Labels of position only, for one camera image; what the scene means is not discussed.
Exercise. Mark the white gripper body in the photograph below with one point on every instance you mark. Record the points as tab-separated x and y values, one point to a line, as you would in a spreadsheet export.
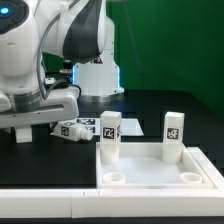
61	105

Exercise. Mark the white square tabletop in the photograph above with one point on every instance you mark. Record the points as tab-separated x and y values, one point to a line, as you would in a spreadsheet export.
140	166

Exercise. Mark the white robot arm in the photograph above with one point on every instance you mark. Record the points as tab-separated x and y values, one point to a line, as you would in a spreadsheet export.
76	30

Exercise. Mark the paper sheet with markers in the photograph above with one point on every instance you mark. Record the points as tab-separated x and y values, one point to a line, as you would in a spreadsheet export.
129	126

